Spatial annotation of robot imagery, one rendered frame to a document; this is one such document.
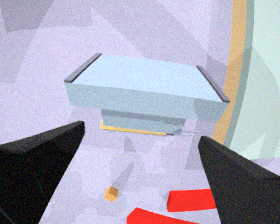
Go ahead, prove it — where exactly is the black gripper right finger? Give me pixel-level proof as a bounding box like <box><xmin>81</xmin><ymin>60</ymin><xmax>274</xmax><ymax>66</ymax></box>
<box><xmin>197</xmin><ymin>134</ymin><xmax>280</xmax><ymax>224</ymax></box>

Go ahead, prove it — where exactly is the red long rectangular bar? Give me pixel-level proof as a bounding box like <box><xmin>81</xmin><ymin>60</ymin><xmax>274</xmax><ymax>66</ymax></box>
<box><xmin>166</xmin><ymin>188</ymin><xmax>216</xmax><ymax>212</ymax></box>
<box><xmin>126</xmin><ymin>207</ymin><xmax>199</xmax><ymax>224</ymax></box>

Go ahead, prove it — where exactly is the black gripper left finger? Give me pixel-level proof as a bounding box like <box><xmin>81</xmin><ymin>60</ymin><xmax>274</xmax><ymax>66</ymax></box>
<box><xmin>0</xmin><ymin>121</ymin><xmax>85</xmax><ymax>224</ymax></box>

